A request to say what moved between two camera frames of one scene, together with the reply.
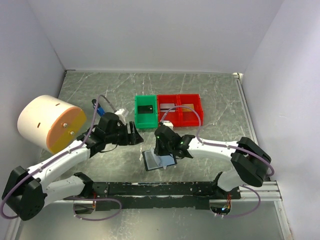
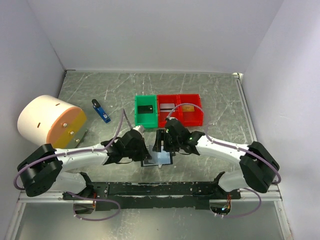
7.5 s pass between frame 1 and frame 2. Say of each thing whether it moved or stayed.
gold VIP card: stayed
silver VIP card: stayed
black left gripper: moved
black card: stayed
